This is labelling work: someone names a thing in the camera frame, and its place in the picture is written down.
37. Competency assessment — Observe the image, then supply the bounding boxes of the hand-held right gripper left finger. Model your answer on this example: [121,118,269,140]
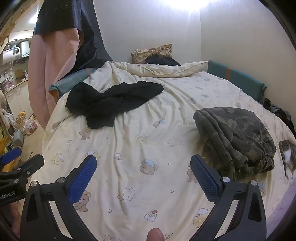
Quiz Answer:
[20,155,99,241]

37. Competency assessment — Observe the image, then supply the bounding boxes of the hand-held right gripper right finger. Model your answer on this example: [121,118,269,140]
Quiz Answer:
[190,154,267,241]

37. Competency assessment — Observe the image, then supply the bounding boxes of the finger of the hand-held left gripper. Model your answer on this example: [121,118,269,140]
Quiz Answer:
[0,153,45,188]
[0,147,23,172]

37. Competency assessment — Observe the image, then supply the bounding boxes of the black pants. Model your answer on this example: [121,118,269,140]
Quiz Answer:
[65,81,164,130]

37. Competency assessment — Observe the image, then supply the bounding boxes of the camouflage pants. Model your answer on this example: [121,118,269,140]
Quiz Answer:
[193,107,277,181]

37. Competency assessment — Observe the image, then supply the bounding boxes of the person's right hand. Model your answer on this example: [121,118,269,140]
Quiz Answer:
[147,228,165,241]

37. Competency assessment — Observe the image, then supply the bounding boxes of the yellow wooden rack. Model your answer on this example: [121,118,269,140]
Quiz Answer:
[0,133,19,172]

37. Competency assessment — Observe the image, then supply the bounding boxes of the white printed plastic bag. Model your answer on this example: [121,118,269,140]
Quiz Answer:
[24,116,39,135]

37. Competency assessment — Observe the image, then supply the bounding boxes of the beige plush toy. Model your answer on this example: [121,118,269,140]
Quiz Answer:
[0,89,12,130]

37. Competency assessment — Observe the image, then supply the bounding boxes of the white kitchen cabinet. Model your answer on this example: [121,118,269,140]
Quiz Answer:
[4,79,35,121]

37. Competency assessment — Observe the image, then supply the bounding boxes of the cream bear print duvet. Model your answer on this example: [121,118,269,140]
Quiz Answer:
[31,61,296,241]

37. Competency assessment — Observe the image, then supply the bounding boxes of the pink floral bed sheet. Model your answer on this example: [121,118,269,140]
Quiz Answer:
[265,185,295,234]

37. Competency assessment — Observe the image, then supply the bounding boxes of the tabby cat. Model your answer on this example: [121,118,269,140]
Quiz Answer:
[278,140,296,180]

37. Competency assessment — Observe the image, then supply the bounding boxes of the dark clothes pile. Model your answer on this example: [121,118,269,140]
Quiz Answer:
[263,98,296,131]

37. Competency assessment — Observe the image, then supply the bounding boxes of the white water heater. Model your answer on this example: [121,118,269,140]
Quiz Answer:
[0,40,30,66]

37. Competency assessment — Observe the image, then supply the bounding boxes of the teal bed bumper orange stripe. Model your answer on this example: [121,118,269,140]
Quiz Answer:
[208,60,267,100]

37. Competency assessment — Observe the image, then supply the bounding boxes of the dark cloth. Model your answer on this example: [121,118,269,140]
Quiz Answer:
[144,56,181,67]

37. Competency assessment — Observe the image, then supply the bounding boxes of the floral pillow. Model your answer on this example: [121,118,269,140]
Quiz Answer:
[131,44,173,64]

